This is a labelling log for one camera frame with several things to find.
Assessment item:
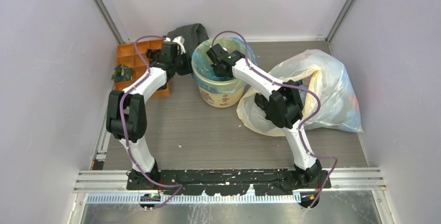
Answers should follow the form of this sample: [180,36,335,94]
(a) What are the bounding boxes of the blue trash bag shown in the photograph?
[191,37,257,94]

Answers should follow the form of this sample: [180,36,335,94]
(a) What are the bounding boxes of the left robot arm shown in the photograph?
[106,36,192,190]

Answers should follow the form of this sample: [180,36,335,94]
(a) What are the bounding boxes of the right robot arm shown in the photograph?
[206,44,322,188]

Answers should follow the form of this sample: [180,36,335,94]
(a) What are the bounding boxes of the yellow trash bin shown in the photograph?
[191,39,248,108]

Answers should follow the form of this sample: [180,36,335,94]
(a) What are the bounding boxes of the grey dotted cloth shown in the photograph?
[166,23,209,56]

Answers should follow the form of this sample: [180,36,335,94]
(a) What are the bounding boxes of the orange compartment tray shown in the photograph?
[114,39,163,90]

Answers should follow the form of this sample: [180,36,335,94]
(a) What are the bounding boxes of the blue green bag roll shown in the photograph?
[111,64,134,83]

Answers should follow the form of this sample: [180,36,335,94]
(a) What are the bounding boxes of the large clear plastic bag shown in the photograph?
[237,49,363,137]

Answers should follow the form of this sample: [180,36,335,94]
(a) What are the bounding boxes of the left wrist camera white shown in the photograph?
[172,36,186,54]

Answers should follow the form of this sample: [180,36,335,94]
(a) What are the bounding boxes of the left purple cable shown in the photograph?
[119,35,183,210]

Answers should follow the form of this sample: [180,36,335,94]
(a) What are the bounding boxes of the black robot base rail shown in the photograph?
[125,168,331,196]

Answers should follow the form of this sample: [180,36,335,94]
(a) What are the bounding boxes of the white slotted cable duct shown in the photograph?
[85,192,301,204]

